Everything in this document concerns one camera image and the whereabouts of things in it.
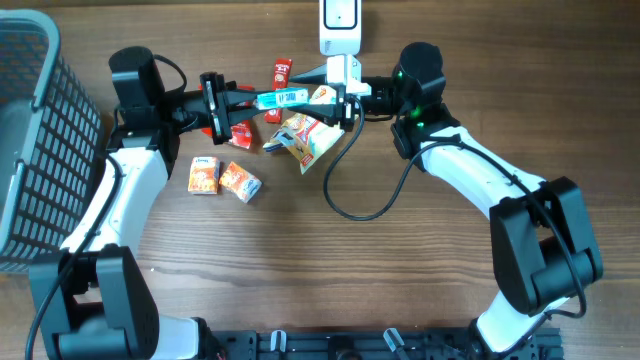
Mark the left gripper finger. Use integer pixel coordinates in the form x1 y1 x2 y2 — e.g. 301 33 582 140
227 87 263 106
227 106 269 127

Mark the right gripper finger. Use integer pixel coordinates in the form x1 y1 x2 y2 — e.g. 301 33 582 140
289 103 345 125
289 64 328 85

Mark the red crinkled snack packet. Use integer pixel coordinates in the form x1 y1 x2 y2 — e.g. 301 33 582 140
200 85 255 150

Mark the yellow snack bag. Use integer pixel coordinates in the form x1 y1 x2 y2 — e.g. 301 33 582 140
263 85 344 174

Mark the red coffee stick sachet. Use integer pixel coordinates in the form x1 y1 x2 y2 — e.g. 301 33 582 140
264 58 293 124

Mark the teal white small box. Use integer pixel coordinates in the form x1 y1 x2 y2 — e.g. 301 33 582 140
254 88 309 110

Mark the small orange snack packet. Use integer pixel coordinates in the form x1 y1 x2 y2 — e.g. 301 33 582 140
219 162 262 203

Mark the orange juice carton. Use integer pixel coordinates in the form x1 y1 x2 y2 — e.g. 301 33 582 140
188 156 220 195

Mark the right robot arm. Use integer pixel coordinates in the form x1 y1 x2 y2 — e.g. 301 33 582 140
294 42 604 359

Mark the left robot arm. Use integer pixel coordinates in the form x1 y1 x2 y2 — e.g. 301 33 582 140
28 46 264 359

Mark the white barcode scanner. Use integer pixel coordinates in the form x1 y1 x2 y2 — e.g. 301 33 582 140
318 0 362 56

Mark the grey plastic shopping basket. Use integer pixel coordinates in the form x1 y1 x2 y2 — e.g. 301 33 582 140
1 9 104 273

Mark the right black cable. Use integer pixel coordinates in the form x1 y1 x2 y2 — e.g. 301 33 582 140
322 97 589 321

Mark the black cable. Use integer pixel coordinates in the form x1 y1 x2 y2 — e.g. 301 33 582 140
24 53 201 360
322 97 589 321

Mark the left black cable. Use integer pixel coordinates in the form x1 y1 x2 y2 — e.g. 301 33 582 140
24 53 201 360

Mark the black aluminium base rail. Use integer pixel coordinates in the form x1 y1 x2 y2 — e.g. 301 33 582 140
199 327 566 360

